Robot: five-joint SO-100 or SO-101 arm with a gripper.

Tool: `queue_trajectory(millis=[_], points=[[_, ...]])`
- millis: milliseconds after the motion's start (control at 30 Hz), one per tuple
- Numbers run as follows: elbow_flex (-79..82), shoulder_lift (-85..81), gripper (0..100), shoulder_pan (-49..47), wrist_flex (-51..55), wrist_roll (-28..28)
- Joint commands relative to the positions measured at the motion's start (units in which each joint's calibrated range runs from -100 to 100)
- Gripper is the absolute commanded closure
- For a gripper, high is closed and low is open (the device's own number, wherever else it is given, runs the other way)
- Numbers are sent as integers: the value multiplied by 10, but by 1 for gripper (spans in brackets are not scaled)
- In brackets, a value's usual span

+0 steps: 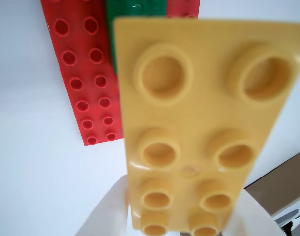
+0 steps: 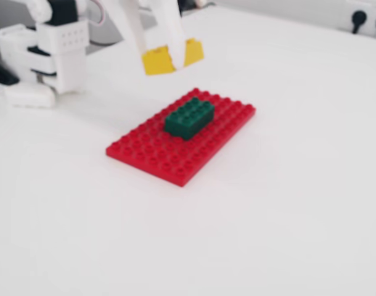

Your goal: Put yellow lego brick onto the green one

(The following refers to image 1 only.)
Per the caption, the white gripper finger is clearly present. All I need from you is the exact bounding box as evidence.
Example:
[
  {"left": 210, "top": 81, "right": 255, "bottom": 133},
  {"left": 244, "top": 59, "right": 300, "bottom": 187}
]
[
  {"left": 224, "top": 188, "right": 285, "bottom": 236},
  {"left": 74, "top": 174, "right": 130, "bottom": 236}
]

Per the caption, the yellow lego brick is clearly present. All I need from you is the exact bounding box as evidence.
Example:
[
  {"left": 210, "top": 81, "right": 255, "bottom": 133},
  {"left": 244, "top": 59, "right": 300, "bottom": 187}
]
[{"left": 113, "top": 16, "right": 300, "bottom": 236}]

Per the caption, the red lego baseplate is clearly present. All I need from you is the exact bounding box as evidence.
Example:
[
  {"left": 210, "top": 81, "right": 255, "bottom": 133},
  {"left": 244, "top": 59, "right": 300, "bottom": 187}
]
[{"left": 40, "top": 0, "right": 201, "bottom": 147}]

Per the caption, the green lego brick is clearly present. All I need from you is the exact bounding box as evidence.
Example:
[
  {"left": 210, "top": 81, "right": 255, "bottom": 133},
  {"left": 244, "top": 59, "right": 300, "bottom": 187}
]
[{"left": 105, "top": 0, "right": 167, "bottom": 76}]

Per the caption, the dark floor stand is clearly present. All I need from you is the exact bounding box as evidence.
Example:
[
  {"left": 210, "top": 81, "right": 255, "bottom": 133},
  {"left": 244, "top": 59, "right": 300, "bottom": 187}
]
[{"left": 274, "top": 208, "right": 300, "bottom": 236}]

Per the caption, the brown cardboard box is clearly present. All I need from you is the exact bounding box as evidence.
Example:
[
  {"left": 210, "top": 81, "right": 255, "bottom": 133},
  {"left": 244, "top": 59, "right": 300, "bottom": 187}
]
[{"left": 244, "top": 151, "right": 300, "bottom": 217}]

